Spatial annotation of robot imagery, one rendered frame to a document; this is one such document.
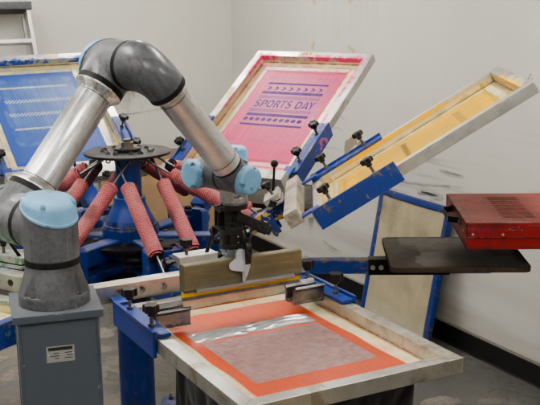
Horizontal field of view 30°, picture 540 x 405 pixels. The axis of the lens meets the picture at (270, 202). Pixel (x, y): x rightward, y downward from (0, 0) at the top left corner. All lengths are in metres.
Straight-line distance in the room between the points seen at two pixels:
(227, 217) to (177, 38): 4.48
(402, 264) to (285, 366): 0.98
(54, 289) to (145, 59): 0.54
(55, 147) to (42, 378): 0.51
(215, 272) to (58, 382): 0.66
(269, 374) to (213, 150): 0.55
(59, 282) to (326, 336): 0.82
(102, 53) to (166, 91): 0.18
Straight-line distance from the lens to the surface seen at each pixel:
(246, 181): 2.44
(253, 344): 2.61
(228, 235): 2.65
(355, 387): 2.29
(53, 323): 2.16
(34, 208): 2.13
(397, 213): 5.51
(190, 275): 2.65
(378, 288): 5.62
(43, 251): 2.14
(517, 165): 4.80
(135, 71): 2.27
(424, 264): 3.36
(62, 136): 2.30
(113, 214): 3.47
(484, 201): 3.60
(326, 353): 2.55
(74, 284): 2.18
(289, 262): 2.78
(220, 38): 7.20
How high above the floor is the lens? 1.86
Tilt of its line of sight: 12 degrees down
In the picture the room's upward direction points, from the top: 1 degrees counter-clockwise
